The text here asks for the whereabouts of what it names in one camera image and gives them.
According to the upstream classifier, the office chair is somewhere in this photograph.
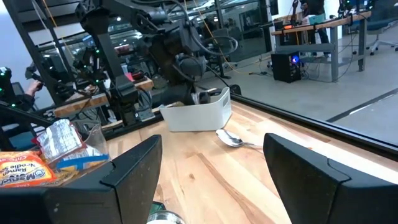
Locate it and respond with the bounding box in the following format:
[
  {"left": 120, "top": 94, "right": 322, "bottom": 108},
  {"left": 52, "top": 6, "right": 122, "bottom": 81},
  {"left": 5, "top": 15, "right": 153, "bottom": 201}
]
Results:
[{"left": 351, "top": 0, "right": 398, "bottom": 57}]

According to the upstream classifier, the clear plastic container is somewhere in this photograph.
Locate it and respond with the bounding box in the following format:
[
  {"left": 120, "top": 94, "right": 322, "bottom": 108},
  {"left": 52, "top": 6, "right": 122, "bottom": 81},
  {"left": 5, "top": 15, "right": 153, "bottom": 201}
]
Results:
[{"left": 0, "top": 119, "right": 111, "bottom": 189}]

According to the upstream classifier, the person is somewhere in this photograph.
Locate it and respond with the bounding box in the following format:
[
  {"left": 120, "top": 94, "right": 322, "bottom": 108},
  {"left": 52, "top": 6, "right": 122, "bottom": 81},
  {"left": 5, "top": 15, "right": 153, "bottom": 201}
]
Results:
[
  {"left": 0, "top": 79, "right": 44, "bottom": 125},
  {"left": 300, "top": 0, "right": 330, "bottom": 44}
]

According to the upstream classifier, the orange-handled silver spoon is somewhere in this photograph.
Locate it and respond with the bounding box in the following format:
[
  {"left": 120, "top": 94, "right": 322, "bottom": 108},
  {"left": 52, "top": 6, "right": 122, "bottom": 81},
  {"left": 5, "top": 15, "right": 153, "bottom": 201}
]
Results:
[{"left": 216, "top": 129, "right": 265, "bottom": 149}]

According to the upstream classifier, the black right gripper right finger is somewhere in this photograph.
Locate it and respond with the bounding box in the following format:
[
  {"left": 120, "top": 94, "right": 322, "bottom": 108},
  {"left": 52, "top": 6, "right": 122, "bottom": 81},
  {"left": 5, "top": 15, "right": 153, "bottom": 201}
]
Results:
[{"left": 262, "top": 133, "right": 398, "bottom": 224}]

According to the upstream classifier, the black computer tower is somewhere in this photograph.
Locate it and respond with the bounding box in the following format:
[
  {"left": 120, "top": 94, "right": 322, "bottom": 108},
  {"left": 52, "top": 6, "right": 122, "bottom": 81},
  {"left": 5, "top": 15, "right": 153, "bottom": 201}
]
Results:
[{"left": 271, "top": 51, "right": 302, "bottom": 84}]

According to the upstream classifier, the blue-edged ramen noodle packet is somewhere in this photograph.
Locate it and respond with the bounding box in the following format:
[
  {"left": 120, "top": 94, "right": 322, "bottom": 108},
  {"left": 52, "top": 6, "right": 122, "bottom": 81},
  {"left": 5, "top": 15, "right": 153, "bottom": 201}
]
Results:
[{"left": 55, "top": 146, "right": 110, "bottom": 175}]

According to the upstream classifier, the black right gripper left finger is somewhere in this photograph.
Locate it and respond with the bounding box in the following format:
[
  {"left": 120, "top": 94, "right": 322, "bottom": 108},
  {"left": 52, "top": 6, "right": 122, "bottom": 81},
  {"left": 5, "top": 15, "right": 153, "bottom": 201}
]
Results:
[{"left": 0, "top": 134, "right": 163, "bottom": 224}]

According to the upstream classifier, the red ramen noodle packet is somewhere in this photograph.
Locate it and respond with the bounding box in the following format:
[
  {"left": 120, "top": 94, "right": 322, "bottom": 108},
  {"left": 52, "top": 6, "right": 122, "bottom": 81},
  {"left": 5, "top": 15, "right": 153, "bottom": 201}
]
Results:
[{"left": 32, "top": 119, "right": 88, "bottom": 162}]

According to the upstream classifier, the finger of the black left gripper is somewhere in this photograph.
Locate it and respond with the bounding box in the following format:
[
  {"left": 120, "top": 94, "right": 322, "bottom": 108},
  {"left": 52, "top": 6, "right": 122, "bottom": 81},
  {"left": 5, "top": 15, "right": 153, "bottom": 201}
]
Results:
[
  {"left": 160, "top": 83, "right": 194, "bottom": 106},
  {"left": 201, "top": 88, "right": 224, "bottom": 105}
]

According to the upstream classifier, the person's hand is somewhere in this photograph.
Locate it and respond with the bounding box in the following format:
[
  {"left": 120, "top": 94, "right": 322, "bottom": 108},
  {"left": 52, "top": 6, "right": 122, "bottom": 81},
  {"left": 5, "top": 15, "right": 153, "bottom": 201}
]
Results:
[{"left": 26, "top": 80, "right": 44, "bottom": 97}]

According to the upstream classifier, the orange ramen noodle packet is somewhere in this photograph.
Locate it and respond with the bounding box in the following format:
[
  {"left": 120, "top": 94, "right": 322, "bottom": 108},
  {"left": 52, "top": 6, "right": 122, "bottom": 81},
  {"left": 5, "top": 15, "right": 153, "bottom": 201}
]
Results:
[{"left": 0, "top": 151, "right": 58, "bottom": 189}]

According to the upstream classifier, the wooden-top background workbench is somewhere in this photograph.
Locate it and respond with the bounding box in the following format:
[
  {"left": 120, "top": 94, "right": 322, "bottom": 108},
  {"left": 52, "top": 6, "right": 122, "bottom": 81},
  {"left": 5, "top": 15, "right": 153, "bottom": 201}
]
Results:
[
  {"left": 271, "top": 11, "right": 373, "bottom": 83},
  {"left": 52, "top": 77, "right": 155, "bottom": 119}
]

